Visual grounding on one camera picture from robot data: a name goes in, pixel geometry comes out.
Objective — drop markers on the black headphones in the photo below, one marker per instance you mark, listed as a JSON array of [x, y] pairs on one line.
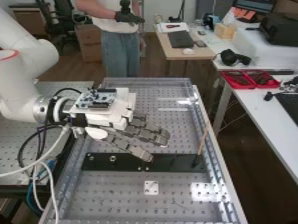
[[230, 57]]

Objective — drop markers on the cardboard box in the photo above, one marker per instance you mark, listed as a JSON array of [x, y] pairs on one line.
[[88, 43]]

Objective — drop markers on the white computer mouse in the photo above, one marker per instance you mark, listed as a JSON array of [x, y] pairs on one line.
[[188, 51]]

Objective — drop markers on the small black stick device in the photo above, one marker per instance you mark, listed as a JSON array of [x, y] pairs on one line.
[[268, 96]]

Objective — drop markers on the person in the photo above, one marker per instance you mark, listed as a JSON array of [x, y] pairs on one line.
[[120, 50]]

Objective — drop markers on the black computer monitor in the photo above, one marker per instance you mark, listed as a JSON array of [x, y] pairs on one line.
[[254, 5]]

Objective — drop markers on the black plate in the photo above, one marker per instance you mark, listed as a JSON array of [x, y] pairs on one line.
[[111, 163]]

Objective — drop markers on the small wooden box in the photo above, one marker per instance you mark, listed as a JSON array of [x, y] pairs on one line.
[[224, 31]]

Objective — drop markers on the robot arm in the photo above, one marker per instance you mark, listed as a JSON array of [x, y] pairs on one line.
[[22, 66]]

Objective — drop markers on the thin stick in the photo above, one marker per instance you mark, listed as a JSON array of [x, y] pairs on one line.
[[202, 143]]

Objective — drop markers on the white desk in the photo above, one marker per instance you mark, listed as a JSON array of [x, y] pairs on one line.
[[270, 126], [274, 58]]

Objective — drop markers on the black keyboard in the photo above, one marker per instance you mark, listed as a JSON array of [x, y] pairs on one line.
[[180, 39]]

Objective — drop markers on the black case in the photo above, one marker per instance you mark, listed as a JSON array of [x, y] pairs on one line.
[[281, 30]]

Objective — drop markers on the red tray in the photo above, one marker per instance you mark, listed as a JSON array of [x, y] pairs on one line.
[[238, 80], [264, 79]]

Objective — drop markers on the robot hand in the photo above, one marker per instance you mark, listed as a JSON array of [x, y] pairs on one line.
[[111, 116]]

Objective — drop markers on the wooden desk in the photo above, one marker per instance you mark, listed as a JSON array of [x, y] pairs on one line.
[[187, 61]]

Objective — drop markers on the black office chair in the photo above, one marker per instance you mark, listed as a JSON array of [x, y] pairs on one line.
[[55, 23]]

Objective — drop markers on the clear box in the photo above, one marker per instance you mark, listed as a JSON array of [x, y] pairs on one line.
[[147, 81]]

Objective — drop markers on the black phone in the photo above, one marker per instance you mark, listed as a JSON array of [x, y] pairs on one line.
[[200, 43]]

